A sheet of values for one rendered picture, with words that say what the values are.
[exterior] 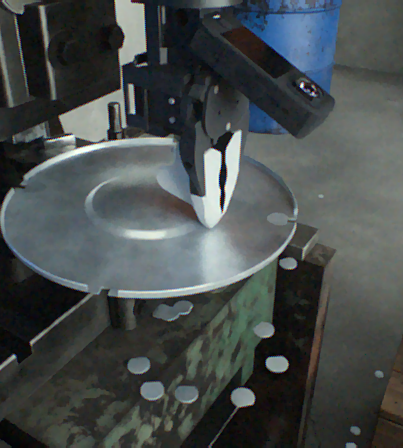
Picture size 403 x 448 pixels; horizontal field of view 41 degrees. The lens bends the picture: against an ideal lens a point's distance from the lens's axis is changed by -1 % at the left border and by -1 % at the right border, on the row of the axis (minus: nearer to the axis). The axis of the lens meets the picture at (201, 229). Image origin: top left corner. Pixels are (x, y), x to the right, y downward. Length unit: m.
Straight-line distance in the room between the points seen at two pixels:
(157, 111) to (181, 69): 0.04
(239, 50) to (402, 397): 0.71
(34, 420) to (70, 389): 0.04
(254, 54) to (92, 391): 0.34
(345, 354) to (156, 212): 1.07
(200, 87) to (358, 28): 3.51
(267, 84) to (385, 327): 1.30
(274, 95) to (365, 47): 3.53
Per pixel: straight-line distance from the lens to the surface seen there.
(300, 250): 0.75
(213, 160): 0.46
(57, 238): 0.51
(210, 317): 0.62
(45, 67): 0.51
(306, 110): 0.40
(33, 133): 0.63
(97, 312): 0.59
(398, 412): 0.96
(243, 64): 0.41
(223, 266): 0.47
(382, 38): 3.89
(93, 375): 0.57
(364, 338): 1.59
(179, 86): 0.43
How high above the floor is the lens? 1.06
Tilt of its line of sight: 33 degrees down
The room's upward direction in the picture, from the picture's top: straight up
